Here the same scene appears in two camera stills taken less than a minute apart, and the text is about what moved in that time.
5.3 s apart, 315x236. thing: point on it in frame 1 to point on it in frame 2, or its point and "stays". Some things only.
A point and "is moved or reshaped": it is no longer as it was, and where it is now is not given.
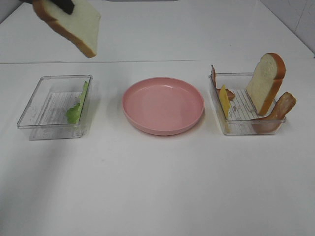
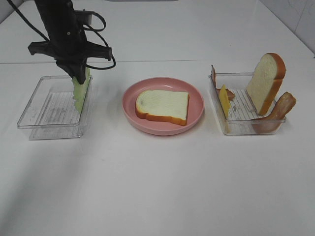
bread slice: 81,26 is moved or reshaped
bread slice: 265,83 stays
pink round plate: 163,106 stays
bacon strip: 271,123 stays
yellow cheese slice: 224,99 stays
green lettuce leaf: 72,114 to 79,90
